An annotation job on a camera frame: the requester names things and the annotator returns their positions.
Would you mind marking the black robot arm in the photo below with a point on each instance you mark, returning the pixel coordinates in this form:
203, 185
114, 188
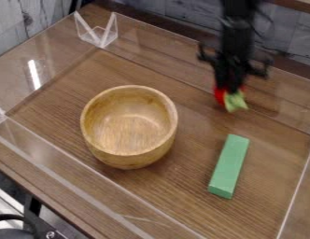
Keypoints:
239, 14

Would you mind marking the green rectangular block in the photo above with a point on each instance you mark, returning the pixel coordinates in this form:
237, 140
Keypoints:
227, 170

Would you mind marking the round wooden bowl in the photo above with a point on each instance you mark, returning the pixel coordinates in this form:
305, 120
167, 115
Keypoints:
129, 124

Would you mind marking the red plush fruit green leaf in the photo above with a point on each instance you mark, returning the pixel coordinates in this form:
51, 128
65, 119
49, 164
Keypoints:
231, 101

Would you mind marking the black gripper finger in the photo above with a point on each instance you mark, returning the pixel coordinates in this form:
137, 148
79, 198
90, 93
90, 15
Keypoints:
230, 76

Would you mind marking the black metal table leg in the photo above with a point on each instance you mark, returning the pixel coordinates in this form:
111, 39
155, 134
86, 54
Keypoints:
50, 225

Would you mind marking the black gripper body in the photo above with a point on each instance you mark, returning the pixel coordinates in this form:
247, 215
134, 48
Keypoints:
237, 45

